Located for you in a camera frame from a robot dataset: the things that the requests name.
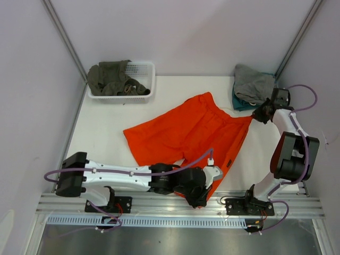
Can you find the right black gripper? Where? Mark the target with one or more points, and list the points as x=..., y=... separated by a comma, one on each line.
x=257, y=113

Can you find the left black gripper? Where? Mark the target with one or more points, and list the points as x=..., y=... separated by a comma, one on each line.
x=201, y=200

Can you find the orange shorts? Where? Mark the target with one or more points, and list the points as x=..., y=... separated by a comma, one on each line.
x=188, y=135

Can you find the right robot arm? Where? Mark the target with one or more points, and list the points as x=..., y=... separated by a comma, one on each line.
x=293, y=158

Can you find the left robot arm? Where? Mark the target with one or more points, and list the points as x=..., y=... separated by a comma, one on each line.
x=81, y=177

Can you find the teal folded shorts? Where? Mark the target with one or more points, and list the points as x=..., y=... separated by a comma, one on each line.
x=241, y=105

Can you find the grey folded shorts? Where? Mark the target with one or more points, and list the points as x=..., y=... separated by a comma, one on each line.
x=253, y=86

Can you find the olive green shorts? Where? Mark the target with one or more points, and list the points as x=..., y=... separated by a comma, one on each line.
x=110, y=79

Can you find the white plastic basket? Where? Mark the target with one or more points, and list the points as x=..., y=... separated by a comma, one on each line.
x=144, y=72

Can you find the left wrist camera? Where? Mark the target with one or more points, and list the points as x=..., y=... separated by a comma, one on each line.
x=212, y=173

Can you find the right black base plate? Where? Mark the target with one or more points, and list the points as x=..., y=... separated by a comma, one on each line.
x=240, y=206

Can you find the aluminium mounting rail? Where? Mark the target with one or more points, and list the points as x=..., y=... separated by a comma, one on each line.
x=156, y=205

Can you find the slotted cable duct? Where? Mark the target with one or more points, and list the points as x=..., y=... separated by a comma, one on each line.
x=131, y=221

